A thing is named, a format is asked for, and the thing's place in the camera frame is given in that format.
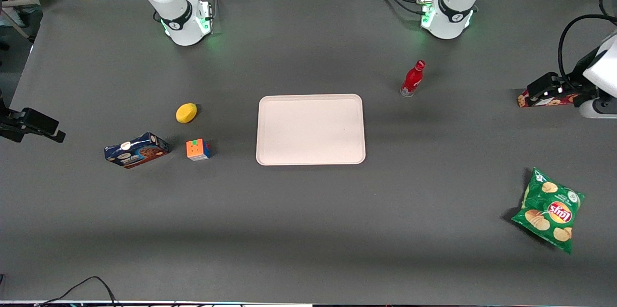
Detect red cookie box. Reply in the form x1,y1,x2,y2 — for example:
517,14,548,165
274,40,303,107
517,90,580,108

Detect blue cookie box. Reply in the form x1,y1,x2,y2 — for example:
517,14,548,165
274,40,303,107
104,132,170,169

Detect beige plastic tray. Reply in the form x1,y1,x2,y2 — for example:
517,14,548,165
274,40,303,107
255,94,366,166

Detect green chips bag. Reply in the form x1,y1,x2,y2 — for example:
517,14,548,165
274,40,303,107
511,167,585,254

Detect red soda bottle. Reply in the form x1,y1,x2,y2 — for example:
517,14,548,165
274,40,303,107
400,60,426,98

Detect yellow lemon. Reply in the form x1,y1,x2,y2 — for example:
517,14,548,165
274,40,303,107
175,103,198,124

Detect colourful puzzle cube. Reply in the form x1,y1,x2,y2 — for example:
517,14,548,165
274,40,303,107
186,139,212,161

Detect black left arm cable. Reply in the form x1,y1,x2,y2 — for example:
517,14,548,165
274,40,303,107
558,0,617,87

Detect thin black table cable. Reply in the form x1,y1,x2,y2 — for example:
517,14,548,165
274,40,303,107
36,276,119,307

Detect black left base cables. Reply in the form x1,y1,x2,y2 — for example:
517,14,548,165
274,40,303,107
369,0,428,15

